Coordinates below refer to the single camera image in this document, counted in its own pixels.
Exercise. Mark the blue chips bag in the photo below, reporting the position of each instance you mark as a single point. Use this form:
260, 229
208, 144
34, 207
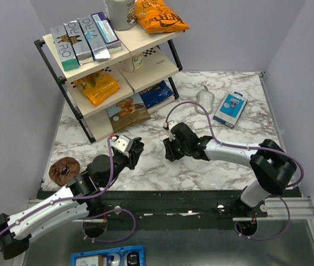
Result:
155, 94

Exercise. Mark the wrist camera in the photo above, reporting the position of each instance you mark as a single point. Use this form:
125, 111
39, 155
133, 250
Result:
121, 143
168, 127

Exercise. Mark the orange snack bag middle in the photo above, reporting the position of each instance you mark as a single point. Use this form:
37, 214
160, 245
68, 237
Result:
97, 87

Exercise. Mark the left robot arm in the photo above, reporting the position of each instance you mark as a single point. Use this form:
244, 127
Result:
79, 198

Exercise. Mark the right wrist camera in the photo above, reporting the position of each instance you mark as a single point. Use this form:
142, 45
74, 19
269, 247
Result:
168, 127

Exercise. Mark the black mounting rail base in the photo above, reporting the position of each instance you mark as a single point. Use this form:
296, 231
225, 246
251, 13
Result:
177, 210

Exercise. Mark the blue tray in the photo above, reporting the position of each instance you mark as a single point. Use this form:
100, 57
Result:
128, 255

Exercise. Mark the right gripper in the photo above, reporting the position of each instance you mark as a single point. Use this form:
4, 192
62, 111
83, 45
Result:
171, 154

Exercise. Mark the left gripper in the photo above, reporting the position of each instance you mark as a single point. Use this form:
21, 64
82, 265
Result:
132, 159

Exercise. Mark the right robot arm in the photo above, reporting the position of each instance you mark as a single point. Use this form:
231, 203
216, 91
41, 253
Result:
272, 169

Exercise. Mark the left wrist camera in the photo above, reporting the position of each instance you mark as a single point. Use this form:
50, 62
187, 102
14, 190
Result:
121, 143

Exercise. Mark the white cup middle shelf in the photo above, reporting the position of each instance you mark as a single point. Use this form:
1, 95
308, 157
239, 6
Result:
133, 64

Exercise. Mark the orange chips bag top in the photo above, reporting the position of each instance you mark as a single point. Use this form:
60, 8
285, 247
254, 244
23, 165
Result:
157, 17

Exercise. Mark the three tier shelf rack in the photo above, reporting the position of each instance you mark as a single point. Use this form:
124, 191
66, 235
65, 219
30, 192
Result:
144, 60

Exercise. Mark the teal silver toothpaste box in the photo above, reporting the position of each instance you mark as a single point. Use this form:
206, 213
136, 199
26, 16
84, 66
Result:
64, 48

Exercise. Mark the purple white box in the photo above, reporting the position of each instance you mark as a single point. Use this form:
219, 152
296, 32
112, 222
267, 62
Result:
112, 41

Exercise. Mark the silver blue toothpaste box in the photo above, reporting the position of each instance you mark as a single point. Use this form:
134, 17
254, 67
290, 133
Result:
96, 42

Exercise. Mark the blue razor package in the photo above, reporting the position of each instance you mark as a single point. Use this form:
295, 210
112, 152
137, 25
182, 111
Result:
230, 109

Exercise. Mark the brown snack bag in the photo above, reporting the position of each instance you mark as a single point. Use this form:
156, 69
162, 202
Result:
127, 112

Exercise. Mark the grey printed mug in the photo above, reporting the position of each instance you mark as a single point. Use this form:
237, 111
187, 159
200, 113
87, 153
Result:
121, 14

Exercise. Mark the silver brown toothpaste box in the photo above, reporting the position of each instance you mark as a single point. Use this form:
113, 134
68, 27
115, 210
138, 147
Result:
80, 45

